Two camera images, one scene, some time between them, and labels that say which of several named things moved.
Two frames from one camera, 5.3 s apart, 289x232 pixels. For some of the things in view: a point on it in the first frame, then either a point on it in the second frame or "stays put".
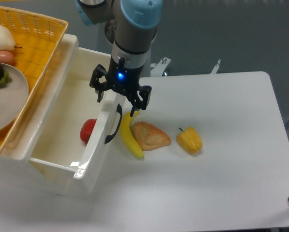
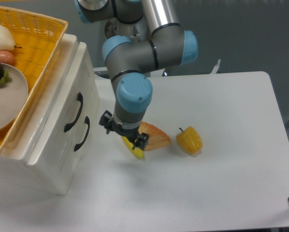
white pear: [0, 39] stays put
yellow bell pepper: [190, 139] stays put
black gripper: [124, 80] → [106, 120]
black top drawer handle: [119, 110] → [80, 98]
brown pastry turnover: [149, 136] stays put
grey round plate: [7, 101] stays put
